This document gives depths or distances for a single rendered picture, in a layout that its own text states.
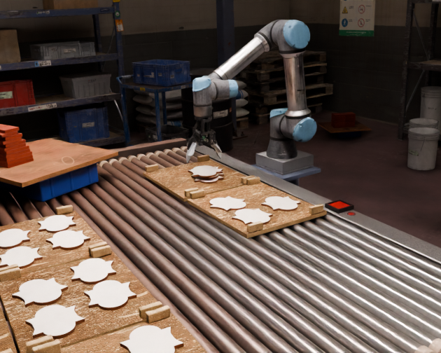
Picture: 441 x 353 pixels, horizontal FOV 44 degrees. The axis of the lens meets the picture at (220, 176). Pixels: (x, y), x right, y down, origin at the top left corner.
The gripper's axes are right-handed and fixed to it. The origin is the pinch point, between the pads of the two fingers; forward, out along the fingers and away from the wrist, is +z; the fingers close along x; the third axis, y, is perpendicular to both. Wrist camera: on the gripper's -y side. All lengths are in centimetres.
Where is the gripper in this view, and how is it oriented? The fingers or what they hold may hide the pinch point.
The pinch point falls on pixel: (203, 160)
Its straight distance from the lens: 235.6
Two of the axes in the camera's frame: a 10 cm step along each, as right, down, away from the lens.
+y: 3.3, 2.8, -9.0
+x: 9.4, -1.3, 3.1
